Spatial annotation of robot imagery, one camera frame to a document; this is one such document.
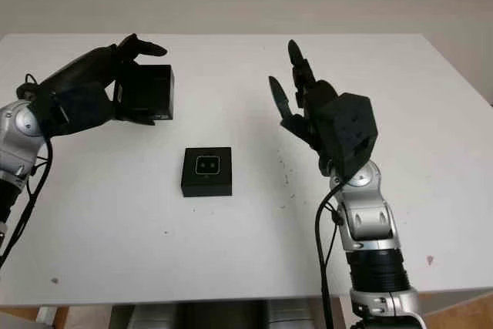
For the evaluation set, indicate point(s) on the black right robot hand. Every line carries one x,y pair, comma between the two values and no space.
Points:
319,113

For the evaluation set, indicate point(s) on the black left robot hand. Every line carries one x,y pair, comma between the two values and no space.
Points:
84,69

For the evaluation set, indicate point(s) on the black box lid blue print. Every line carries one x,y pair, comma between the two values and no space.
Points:
150,90

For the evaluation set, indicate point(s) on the small silver depth camera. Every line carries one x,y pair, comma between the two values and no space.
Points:
207,165

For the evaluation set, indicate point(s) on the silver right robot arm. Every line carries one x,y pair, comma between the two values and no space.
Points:
371,221

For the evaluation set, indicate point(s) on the grey robot torso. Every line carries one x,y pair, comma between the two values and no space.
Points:
200,315

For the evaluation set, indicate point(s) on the white table leg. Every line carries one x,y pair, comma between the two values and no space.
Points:
48,315

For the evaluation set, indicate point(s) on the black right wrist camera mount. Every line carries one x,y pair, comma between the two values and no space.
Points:
356,125

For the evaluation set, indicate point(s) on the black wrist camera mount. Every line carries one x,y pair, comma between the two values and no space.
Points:
81,109
356,125

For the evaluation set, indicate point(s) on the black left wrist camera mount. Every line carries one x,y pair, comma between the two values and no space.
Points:
81,109

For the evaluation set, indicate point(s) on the black camera box base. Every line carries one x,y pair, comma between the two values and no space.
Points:
208,184

